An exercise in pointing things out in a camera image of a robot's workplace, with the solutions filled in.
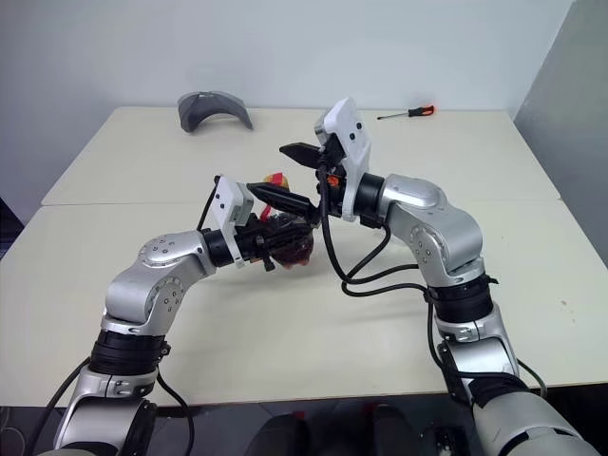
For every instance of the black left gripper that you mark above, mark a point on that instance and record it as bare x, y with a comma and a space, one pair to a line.
249, 240

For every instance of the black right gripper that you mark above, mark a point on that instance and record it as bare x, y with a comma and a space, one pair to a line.
338, 157

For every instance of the clear bottle with red drink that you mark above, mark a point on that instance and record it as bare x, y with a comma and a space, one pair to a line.
297, 252

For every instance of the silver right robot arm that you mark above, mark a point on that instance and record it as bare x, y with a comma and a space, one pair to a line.
446, 228

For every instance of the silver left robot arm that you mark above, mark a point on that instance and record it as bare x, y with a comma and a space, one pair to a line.
138, 285

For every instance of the grey curved visor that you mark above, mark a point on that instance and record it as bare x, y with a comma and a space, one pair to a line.
209, 107

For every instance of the black and orange screwdriver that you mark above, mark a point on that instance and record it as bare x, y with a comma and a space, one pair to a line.
420, 110

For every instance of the grey partition panel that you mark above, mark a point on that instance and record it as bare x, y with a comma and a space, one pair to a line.
570, 119

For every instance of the dark blue mesh object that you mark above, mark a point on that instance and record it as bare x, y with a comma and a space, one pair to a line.
7, 228

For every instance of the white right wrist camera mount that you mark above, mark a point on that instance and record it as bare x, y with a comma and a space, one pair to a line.
354, 138

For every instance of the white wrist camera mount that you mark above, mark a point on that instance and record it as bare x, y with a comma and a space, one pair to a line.
225, 199
354, 138

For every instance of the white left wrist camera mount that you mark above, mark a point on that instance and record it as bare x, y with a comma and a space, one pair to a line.
225, 199

